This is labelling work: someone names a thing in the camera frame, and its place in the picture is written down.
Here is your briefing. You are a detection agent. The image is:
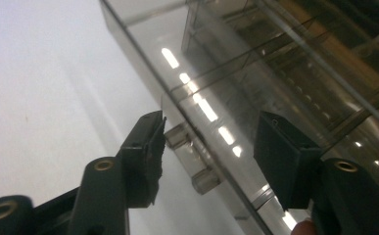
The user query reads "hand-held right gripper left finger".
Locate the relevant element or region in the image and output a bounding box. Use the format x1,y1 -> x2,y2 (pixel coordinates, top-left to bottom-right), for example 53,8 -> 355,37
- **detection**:
117,110 -> 167,209

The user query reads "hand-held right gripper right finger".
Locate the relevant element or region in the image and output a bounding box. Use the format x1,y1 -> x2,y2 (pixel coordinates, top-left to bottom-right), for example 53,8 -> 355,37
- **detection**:
254,111 -> 323,211

